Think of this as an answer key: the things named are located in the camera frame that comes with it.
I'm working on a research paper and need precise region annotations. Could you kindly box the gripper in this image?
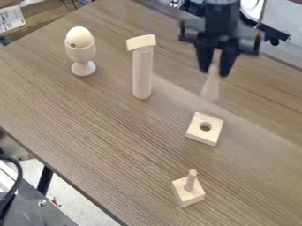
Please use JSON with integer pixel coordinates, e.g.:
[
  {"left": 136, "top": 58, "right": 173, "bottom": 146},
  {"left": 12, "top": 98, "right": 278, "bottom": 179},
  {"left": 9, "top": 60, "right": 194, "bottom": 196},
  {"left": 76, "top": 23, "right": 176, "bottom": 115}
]
[{"left": 177, "top": 0, "right": 293, "bottom": 79}]

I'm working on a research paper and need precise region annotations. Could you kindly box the wooden cylinder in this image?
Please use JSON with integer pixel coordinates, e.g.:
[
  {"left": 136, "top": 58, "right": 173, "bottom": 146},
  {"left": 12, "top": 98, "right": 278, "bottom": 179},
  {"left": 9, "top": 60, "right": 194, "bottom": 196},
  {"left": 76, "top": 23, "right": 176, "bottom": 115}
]
[{"left": 131, "top": 45, "right": 155, "bottom": 100}]

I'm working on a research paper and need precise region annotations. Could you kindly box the square wooden block with hole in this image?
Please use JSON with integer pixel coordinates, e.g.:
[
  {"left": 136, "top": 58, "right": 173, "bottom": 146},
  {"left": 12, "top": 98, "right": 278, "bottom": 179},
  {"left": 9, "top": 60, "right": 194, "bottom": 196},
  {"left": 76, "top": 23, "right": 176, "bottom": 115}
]
[{"left": 184, "top": 111, "right": 226, "bottom": 147}]

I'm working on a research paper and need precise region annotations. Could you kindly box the wooden arch block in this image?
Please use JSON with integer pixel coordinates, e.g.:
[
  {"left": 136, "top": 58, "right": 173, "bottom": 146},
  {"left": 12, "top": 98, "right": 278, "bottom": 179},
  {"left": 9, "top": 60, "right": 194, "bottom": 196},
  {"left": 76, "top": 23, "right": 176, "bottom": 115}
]
[{"left": 125, "top": 34, "right": 159, "bottom": 53}]

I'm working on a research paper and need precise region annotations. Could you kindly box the wooden peg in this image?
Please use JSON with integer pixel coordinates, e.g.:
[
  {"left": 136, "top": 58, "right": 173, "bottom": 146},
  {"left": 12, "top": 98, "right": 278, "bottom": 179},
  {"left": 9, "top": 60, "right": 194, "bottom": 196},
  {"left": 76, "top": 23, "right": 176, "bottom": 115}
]
[{"left": 184, "top": 168, "right": 200, "bottom": 192}]

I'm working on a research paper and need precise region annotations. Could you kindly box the wooden cube block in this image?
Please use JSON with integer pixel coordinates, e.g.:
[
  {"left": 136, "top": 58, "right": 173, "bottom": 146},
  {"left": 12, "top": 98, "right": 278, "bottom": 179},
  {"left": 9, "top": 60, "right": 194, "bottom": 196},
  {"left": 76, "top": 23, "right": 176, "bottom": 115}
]
[{"left": 170, "top": 176, "right": 207, "bottom": 209}]

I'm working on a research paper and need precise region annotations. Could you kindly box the cardboard box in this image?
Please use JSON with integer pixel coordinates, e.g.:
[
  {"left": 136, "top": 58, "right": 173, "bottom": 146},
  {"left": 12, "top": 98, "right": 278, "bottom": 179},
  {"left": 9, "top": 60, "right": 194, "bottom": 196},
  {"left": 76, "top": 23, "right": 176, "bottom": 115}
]
[{"left": 0, "top": 0, "right": 89, "bottom": 42}]

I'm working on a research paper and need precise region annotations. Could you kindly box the black table leg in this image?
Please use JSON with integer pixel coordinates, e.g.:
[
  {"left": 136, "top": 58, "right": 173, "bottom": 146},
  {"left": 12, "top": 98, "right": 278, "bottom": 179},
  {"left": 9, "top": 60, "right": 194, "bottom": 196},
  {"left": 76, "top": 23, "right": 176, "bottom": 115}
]
[{"left": 35, "top": 165, "right": 56, "bottom": 196}]

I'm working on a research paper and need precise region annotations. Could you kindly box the black cable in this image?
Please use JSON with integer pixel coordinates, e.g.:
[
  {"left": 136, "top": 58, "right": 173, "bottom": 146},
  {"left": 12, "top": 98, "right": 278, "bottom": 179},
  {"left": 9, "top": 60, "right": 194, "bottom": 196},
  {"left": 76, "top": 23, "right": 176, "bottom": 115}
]
[{"left": 0, "top": 154, "right": 24, "bottom": 220}]

